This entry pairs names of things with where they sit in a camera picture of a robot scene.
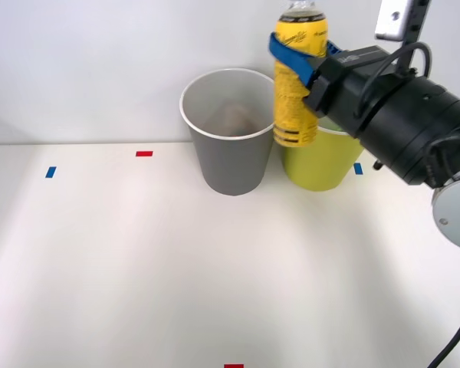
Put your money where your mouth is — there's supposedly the brownish item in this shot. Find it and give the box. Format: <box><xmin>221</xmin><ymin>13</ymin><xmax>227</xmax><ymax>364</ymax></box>
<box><xmin>214</xmin><ymin>101</ymin><xmax>260</xmax><ymax>137</ymax></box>

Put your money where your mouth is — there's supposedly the yellow label plastic bottle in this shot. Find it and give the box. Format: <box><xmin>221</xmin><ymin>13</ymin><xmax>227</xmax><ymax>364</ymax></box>
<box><xmin>271</xmin><ymin>0</ymin><xmax>330</xmax><ymax>149</ymax></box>

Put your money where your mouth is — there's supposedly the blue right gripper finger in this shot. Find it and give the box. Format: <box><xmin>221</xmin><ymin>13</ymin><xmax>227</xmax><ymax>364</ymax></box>
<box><xmin>327</xmin><ymin>40</ymin><xmax>348</xmax><ymax>58</ymax></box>
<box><xmin>268</xmin><ymin>33</ymin><xmax>330</xmax><ymax>118</ymax></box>

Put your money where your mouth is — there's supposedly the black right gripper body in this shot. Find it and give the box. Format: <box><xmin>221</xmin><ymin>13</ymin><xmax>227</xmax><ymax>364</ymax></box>
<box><xmin>318</xmin><ymin>45</ymin><xmax>402</xmax><ymax>137</ymax></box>

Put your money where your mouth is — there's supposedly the grey plastic waste bin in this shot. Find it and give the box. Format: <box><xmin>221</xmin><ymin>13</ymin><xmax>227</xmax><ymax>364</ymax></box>
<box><xmin>179</xmin><ymin>67</ymin><xmax>277</xmax><ymax>196</ymax></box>

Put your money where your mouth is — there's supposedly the yellow-green plastic waste bin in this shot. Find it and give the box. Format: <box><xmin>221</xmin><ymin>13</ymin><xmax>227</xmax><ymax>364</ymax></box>
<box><xmin>279</xmin><ymin>122</ymin><xmax>365</xmax><ymax>192</ymax></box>

